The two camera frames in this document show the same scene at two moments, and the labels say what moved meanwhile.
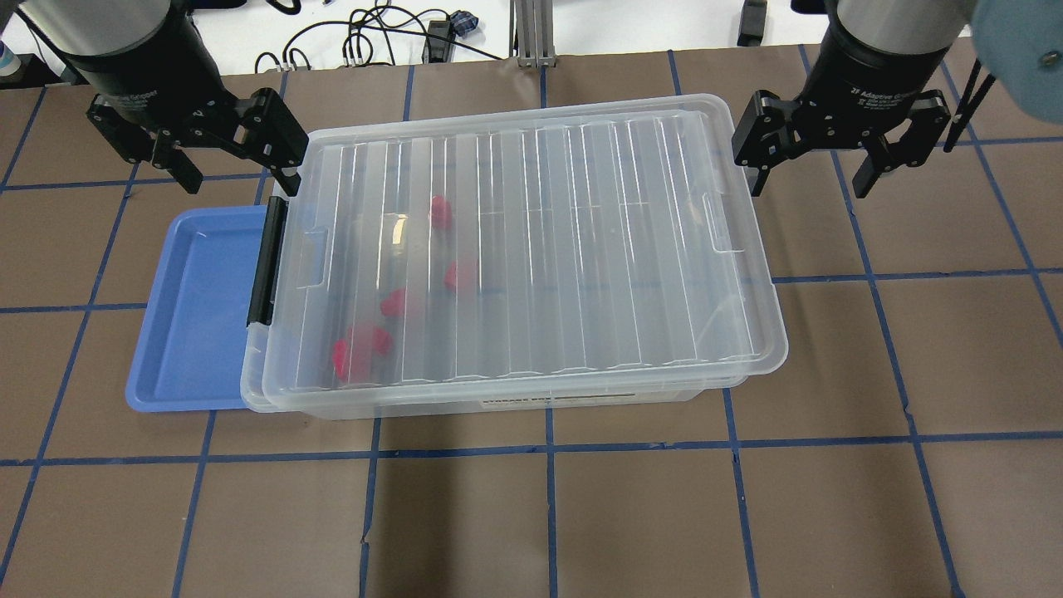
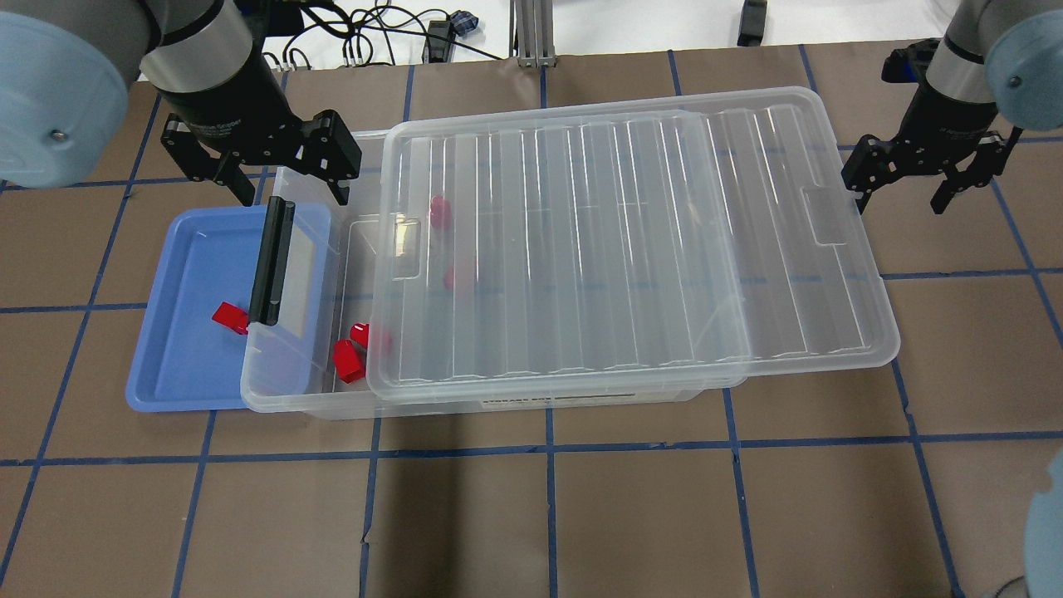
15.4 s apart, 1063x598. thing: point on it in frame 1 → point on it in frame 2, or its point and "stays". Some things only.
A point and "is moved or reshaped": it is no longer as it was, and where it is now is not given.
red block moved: [394, 306] → [232, 316]
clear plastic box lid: [513, 240] is moved or reshaped
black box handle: [262, 303] stays
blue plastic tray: [189, 355] stays
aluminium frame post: [535, 32] stays
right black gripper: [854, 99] → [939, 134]
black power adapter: [752, 22] stays
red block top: [442, 213] stays
